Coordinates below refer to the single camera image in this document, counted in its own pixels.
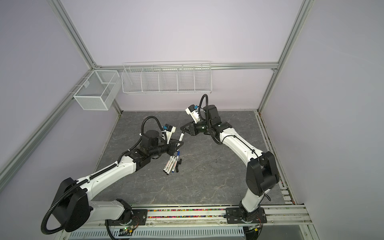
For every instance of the white vented cable duct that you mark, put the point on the white vented cable duct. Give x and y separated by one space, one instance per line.
158 233

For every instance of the aluminium frame profile left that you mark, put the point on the aluminium frame profile left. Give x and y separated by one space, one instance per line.
45 135

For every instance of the aluminium frame profile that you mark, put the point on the aluminium frame profile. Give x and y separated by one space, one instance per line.
45 135
304 10
193 64

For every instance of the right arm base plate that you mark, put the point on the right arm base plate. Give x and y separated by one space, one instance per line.
239 215

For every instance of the white mesh square basket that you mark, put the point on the white mesh square basket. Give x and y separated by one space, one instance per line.
99 90

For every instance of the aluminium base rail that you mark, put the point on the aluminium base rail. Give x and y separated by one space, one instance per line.
189 215

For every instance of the white wire long basket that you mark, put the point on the white wire long basket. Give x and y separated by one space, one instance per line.
143 81

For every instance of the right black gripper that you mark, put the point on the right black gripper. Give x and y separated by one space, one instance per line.
193 131

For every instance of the blue capped whiteboard marker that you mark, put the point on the blue capped whiteboard marker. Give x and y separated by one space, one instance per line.
175 161

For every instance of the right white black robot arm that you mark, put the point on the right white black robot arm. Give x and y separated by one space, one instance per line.
262 171

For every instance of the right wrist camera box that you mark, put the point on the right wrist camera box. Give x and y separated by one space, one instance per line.
192 110

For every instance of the aluminium frame profile back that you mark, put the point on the aluminium frame profile back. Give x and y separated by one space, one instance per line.
193 64

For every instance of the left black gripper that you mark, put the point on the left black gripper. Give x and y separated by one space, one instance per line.
171 147

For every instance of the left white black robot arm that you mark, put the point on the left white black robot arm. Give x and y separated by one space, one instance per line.
73 205

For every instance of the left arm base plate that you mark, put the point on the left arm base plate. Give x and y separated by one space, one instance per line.
135 217

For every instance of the white marker pen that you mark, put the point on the white marker pen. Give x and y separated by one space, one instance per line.
181 136
170 165
166 168

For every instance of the aluminium frame profile right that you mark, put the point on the aluminium frame profile right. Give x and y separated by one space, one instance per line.
304 10

